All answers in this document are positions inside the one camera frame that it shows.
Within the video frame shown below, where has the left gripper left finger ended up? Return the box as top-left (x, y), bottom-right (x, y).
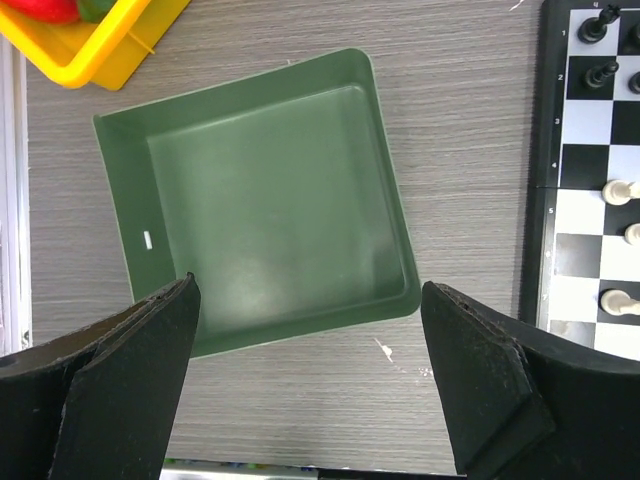
top-left (1, 274), bottom-right (201, 479)

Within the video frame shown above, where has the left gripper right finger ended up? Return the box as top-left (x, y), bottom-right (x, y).
top-left (421, 281), bottom-right (639, 479)

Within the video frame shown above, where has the black white chessboard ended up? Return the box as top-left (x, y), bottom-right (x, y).
top-left (520, 1), bottom-right (639, 360)

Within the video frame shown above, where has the green plastic tray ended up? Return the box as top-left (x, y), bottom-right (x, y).
top-left (93, 48), bottom-right (421, 357)

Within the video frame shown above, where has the yellow plastic tray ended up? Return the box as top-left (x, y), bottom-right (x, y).
top-left (1, 0), bottom-right (189, 91)

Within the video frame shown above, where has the green lime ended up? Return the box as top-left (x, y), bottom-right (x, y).
top-left (76, 0), bottom-right (116, 24)

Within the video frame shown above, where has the red mango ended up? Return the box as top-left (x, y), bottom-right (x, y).
top-left (2, 0), bottom-right (80, 24)

